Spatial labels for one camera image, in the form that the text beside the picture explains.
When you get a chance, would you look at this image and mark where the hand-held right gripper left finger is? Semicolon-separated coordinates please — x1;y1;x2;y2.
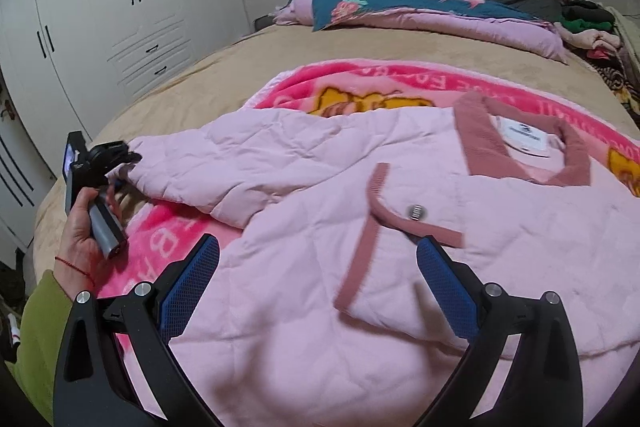
52;233;231;427

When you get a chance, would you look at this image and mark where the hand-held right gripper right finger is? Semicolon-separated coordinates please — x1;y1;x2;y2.
415;234;586;427

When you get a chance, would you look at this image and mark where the light pink quilted comforter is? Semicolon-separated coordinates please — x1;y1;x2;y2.
117;94;640;427

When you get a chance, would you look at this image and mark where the person's left forearm green sleeve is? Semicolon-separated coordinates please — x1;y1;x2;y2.
9;269;97;424

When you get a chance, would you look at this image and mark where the pile of clothes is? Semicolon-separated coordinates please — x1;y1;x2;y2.
552;0;640;128

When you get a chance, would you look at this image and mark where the person's left hand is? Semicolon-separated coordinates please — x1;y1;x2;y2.
54;187;127;292

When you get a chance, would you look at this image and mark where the beige bed sheet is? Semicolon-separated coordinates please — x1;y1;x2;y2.
32;14;640;268

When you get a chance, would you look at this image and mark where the white wardrobe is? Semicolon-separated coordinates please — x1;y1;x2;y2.
0;0;257;258

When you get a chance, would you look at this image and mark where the pink printed blanket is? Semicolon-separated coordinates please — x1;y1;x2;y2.
95;59;640;303

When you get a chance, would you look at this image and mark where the red string bracelet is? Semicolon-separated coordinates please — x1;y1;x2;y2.
54;255;97;289

